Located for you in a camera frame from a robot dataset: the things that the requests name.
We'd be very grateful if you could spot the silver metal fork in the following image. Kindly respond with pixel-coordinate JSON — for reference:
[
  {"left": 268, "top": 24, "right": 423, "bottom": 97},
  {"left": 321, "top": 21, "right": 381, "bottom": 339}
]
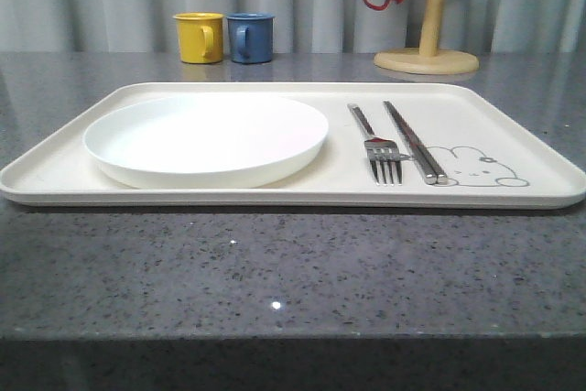
[{"left": 347, "top": 103, "right": 403, "bottom": 186}]

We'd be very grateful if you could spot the white round plate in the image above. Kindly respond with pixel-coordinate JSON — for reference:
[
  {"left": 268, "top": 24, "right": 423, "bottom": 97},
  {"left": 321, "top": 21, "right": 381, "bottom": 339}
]
[{"left": 83, "top": 92, "right": 329, "bottom": 189}]

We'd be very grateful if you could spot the blue mug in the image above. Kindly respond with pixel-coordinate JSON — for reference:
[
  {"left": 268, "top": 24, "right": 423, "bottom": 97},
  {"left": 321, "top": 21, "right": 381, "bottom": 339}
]
[{"left": 226, "top": 13, "right": 275, "bottom": 64}]

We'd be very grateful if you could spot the yellow mug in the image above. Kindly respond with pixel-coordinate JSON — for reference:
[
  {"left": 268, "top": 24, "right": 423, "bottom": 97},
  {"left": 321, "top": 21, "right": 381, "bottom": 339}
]
[{"left": 173, "top": 12, "right": 223, "bottom": 64}]

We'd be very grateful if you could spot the wooden mug tree stand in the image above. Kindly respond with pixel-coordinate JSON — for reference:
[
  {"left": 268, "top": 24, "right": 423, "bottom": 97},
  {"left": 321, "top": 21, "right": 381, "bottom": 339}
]
[{"left": 374, "top": 0, "right": 479, "bottom": 75}]

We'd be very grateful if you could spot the cream rabbit serving tray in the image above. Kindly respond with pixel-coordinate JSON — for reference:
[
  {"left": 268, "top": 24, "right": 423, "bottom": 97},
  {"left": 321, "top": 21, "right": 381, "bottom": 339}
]
[{"left": 1, "top": 82, "right": 585, "bottom": 209}]

